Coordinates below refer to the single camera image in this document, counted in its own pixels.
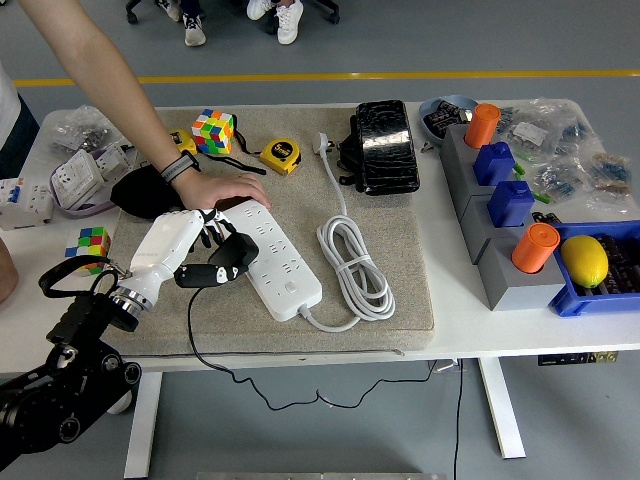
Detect white power strip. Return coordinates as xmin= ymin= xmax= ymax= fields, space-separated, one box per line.
xmin=214 ymin=199 xmax=324 ymax=321

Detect black adapter cord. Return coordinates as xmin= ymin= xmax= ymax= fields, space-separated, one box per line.
xmin=187 ymin=285 xmax=436 ymax=412

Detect large colourful puzzle cube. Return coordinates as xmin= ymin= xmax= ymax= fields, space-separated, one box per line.
xmin=192 ymin=108 xmax=236 ymax=155

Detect blue plastic bin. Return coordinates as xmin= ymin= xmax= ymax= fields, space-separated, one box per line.
xmin=547 ymin=219 xmax=640 ymax=319

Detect person's left hand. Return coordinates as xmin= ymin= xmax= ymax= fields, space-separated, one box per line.
xmin=172 ymin=171 xmax=273 ymax=211

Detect black components in bowl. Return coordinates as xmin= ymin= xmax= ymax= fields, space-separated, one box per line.
xmin=427 ymin=99 xmax=474 ymax=139

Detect blue bowl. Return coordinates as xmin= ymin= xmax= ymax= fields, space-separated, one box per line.
xmin=418 ymin=94 xmax=480 ymax=149

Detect clear bag metal parts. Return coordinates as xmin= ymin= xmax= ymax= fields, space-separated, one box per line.
xmin=47 ymin=104 xmax=139 ymax=154

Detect black cloth pouch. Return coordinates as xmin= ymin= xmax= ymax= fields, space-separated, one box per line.
xmin=110 ymin=167 xmax=186 ymax=220

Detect orange cylinder peg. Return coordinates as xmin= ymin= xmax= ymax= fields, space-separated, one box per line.
xmin=510 ymin=222 xmax=560 ymax=275
xmin=464 ymin=102 xmax=502 ymax=149

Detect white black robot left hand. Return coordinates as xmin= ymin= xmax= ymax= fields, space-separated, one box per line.
xmin=118 ymin=208 xmax=242 ymax=304

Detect white circuit breaker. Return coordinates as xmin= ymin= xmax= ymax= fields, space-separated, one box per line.
xmin=0 ymin=175 xmax=55 ymax=231

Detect person's torso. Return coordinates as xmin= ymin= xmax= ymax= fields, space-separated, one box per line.
xmin=0 ymin=59 xmax=41 ymax=179

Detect black components in bin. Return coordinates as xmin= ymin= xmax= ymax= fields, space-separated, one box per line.
xmin=592 ymin=234 xmax=640 ymax=296

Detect yellow lemon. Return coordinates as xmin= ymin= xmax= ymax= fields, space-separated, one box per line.
xmin=559 ymin=234 xmax=610 ymax=290

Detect yellow tape measure round label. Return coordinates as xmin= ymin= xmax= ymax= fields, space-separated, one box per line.
xmin=259 ymin=138 xmax=303 ymax=175

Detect glossy black case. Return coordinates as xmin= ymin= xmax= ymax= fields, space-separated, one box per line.
xmin=355 ymin=98 xmax=421 ymax=195

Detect clear bag blue resistors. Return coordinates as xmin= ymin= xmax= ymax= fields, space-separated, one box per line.
xmin=584 ymin=142 xmax=640 ymax=216
xmin=529 ymin=149 xmax=594 ymax=201

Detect small colourful puzzle cube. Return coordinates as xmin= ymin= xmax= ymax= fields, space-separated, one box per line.
xmin=64 ymin=225 xmax=112 ymax=275

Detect blue block peg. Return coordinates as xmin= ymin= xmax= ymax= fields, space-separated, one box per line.
xmin=473 ymin=141 xmax=516 ymax=187
xmin=487 ymin=179 xmax=535 ymax=229

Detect black lanyard strap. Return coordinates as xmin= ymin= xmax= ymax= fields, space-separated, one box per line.
xmin=203 ymin=128 xmax=268 ymax=176

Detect black hanging cable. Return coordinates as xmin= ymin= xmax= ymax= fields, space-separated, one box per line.
xmin=452 ymin=358 xmax=465 ymax=476

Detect grey holder block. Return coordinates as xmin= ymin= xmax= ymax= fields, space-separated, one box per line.
xmin=460 ymin=192 xmax=534 ymax=265
xmin=477 ymin=234 xmax=571 ymax=312
xmin=439 ymin=123 xmax=482 ymax=176
xmin=452 ymin=159 xmax=496 ymax=221

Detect white table leg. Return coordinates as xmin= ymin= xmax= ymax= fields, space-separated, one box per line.
xmin=477 ymin=357 xmax=527 ymax=460
xmin=123 ymin=371 xmax=164 ymax=479

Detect grey-brown mat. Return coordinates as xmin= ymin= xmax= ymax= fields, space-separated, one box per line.
xmin=97 ymin=105 xmax=435 ymax=359

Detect black power adapter plug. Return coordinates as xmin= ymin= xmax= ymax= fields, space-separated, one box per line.
xmin=207 ymin=232 xmax=261 ymax=276

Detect white wall socket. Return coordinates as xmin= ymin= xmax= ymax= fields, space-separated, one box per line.
xmin=94 ymin=141 xmax=137 ymax=174
xmin=49 ymin=148 xmax=109 ymax=210

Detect clear bag white label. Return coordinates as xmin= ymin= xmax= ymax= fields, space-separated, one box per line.
xmin=499 ymin=98 xmax=596 ymax=151

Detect yellow tape measure black label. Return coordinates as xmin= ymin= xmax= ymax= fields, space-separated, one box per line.
xmin=168 ymin=129 xmax=200 ymax=157

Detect black table control panel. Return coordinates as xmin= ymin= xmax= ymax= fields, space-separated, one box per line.
xmin=538 ymin=351 xmax=619 ymax=367

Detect white coiled power cable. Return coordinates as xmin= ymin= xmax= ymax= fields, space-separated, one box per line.
xmin=312 ymin=131 xmax=396 ymax=332

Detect grey black wrist band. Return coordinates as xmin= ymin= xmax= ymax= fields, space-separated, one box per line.
xmin=159 ymin=151 xmax=202 ymax=186

